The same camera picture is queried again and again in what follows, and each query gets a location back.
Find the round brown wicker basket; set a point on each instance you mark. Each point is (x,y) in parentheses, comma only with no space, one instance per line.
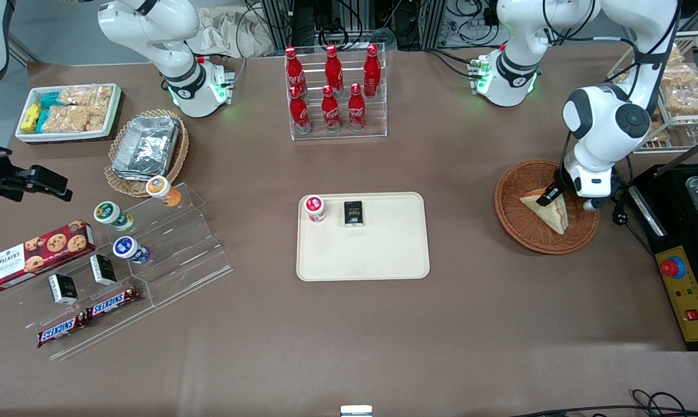
(522,226)

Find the blue lid yogurt cup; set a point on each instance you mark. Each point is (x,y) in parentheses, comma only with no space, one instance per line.
(128,249)

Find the triangular sandwich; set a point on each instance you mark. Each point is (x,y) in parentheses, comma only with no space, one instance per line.
(553,217)

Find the teal snack pack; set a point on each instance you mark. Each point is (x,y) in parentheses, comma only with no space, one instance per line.
(41,120)
(49,100)

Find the red cola bottle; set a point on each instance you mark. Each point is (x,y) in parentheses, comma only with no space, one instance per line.
(294,69)
(330,113)
(356,110)
(300,113)
(372,69)
(333,69)

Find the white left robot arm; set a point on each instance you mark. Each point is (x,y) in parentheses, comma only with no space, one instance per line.
(603,116)

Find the black tabletop machine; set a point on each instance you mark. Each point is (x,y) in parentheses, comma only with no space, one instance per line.
(667,197)

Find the orange lid yogurt cup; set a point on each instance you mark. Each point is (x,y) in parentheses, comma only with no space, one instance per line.
(161,190)

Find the crumpled beige cloth bag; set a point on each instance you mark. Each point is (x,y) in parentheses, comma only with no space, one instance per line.
(227,32)

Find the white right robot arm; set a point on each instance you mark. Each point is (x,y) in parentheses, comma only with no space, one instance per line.
(175,58)

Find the oval light wicker basket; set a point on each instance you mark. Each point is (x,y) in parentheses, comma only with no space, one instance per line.
(181,150)

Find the yellow emergency stop control box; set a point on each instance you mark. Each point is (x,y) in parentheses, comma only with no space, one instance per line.
(687,295)

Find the green lid yogurt cup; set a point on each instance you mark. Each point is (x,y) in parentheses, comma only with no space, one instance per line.
(110,214)

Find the red Walkers cookie box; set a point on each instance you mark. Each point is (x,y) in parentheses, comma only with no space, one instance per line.
(36,255)

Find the rice cracker snack pack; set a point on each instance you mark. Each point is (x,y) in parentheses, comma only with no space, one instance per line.
(676,55)
(682,75)
(690,103)
(65,119)
(85,95)

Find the white rectangular snack tray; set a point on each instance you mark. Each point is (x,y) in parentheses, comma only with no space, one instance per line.
(114,104)

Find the small black snack box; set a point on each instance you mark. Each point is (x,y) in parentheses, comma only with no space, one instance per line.
(353,213)
(103,269)
(63,288)

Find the red lid yogurt cup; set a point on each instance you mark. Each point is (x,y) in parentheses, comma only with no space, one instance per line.
(315,207)

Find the cream plastic tray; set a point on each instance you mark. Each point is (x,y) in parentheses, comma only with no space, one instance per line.
(372,255)

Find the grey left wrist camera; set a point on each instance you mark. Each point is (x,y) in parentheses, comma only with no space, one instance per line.
(593,204)

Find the stacked aluminium foil trays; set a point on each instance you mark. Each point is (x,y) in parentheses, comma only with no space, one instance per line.
(146,147)

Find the Snickers chocolate bar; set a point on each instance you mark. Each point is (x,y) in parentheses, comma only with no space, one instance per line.
(62,330)
(113,302)

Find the clear acrylic bottle rack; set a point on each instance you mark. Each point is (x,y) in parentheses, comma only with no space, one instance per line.
(378,121)

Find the white device edge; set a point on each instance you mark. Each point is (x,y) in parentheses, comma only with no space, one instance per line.
(356,411)

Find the clear acrylic stepped display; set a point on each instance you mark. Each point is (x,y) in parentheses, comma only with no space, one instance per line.
(181,255)

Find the yellow snack pack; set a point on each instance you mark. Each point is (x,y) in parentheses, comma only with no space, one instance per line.
(30,117)

